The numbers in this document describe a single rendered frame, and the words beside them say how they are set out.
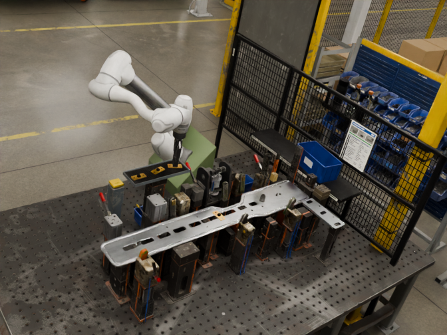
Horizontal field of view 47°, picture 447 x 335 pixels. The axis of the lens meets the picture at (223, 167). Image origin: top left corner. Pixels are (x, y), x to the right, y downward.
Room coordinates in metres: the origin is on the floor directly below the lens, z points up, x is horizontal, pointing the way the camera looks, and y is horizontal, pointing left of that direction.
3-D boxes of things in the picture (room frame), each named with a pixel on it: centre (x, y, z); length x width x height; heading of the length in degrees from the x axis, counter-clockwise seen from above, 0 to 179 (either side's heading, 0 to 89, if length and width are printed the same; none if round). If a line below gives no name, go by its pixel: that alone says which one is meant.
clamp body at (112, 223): (2.04, 0.51, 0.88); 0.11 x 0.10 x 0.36; 44
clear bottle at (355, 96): (3.18, -0.76, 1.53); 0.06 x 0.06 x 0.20
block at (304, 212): (2.57, -0.55, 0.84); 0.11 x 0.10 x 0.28; 44
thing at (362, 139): (2.97, -0.83, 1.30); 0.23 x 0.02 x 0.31; 44
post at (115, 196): (2.23, 0.55, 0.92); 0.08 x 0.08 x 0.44; 44
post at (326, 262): (2.49, -0.74, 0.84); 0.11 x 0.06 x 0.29; 44
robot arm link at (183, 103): (2.49, 0.29, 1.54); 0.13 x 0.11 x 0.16; 157
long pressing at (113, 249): (2.31, -0.02, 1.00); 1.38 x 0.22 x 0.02; 134
